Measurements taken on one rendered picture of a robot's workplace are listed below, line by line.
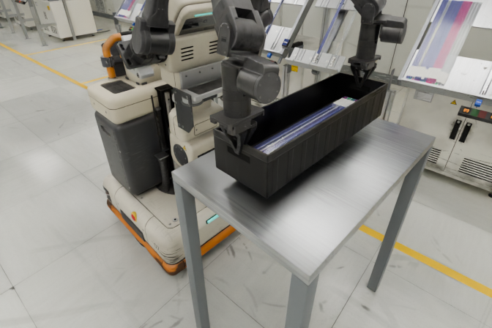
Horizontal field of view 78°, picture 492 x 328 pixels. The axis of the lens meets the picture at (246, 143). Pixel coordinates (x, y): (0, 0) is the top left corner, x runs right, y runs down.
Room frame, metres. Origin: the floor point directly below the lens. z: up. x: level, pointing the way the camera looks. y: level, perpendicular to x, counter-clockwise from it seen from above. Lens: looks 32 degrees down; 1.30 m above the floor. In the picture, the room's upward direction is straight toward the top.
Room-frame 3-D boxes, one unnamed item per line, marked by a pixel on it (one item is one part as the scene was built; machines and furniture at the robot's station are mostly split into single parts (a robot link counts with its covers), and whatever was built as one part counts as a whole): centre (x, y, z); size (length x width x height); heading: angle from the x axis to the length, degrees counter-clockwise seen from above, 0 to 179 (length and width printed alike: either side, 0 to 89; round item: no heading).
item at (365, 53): (0.98, -0.38, 1.04); 0.10 x 0.07 x 0.07; 135
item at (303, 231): (0.75, -0.20, 0.40); 0.70 x 0.45 x 0.80; 135
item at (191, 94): (1.09, 0.14, 0.84); 0.28 x 0.16 x 0.22; 135
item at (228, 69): (0.57, 0.02, 1.10); 0.07 x 0.06 x 0.07; 37
